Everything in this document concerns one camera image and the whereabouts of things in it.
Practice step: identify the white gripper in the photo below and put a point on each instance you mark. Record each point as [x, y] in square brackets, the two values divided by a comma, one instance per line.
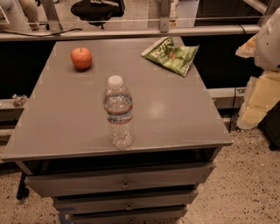
[269, 48]

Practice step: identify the clear plastic water bottle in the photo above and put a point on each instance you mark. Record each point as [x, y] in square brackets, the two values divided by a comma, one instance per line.
[118, 104]

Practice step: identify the green jalapeno chip bag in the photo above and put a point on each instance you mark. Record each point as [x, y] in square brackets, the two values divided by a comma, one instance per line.
[177, 59]

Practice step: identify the grey drawer cabinet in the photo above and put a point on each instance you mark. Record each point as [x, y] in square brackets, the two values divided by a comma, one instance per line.
[63, 128]

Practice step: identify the bottom grey drawer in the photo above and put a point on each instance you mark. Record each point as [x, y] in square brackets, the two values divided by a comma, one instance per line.
[130, 217]

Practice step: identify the grey drawer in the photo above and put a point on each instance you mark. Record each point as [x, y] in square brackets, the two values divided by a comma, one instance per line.
[130, 217]
[108, 181]
[126, 202]

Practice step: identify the red apple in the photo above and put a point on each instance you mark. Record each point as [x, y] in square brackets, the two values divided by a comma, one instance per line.
[81, 57]

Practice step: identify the black office chair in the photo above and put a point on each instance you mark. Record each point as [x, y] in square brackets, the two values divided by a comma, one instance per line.
[96, 12]

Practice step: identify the middle grey drawer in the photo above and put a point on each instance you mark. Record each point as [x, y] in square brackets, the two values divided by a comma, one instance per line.
[126, 202]

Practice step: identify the crumpled clear plastic wrapper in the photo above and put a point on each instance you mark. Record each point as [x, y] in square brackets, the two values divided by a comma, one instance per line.
[19, 100]

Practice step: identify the top grey drawer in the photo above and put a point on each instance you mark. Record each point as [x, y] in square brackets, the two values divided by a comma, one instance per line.
[108, 181]

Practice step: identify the grey metal rail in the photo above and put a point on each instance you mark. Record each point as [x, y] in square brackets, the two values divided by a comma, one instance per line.
[77, 34]

